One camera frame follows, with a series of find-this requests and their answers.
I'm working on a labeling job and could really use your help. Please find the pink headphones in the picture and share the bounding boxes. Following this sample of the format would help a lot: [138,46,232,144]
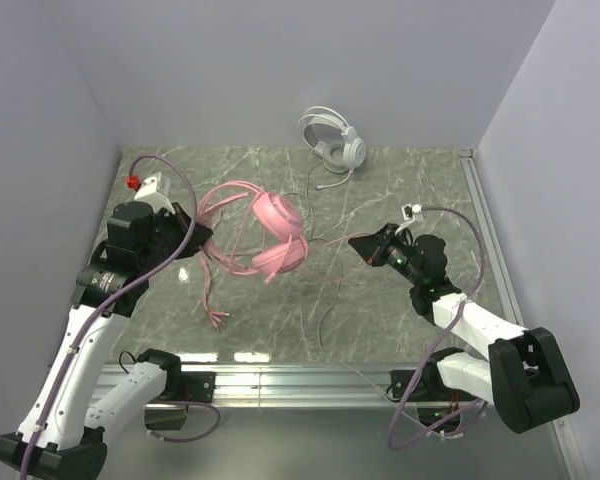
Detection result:
[197,181,309,283]

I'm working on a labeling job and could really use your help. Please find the pink headphone cable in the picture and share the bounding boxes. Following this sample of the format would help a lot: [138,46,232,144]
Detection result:
[197,209,381,329]

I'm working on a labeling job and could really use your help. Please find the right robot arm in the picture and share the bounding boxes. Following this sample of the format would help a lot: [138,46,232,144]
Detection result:
[348,224,581,433]

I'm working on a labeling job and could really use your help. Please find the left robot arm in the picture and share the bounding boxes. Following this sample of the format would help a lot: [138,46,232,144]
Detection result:
[0,201,213,479]

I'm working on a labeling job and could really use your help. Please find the white headphones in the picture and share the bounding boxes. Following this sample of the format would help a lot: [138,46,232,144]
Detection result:
[298,105,367,190]

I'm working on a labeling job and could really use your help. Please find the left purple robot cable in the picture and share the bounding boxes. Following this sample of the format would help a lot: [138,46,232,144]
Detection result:
[18,154,223,480]

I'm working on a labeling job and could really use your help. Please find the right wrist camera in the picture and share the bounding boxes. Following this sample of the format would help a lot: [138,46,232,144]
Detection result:
[396,204,423,234]

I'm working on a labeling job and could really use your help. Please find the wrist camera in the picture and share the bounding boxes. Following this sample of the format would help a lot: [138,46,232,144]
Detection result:
[126,172,171,211]
[396,204,423,234]

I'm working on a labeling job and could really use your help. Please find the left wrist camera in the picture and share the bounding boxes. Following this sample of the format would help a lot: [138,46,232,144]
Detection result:
[126,172,171,211]

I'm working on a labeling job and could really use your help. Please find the right aluminium rail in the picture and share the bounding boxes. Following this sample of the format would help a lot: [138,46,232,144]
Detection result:
[459,149,524,326]

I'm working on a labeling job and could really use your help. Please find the aluminium rail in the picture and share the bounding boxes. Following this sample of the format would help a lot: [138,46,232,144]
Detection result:
[459,149,524,326]
[99,363,566,409]

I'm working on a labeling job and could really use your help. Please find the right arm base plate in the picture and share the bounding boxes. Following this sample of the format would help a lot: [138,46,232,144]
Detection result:
[382,367,431,404]

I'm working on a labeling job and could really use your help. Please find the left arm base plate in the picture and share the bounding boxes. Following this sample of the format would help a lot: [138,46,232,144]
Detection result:
[171,371,216,404]

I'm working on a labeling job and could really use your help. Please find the front aluminium rail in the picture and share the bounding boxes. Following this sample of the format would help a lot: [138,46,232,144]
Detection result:
[99,363,566,409]

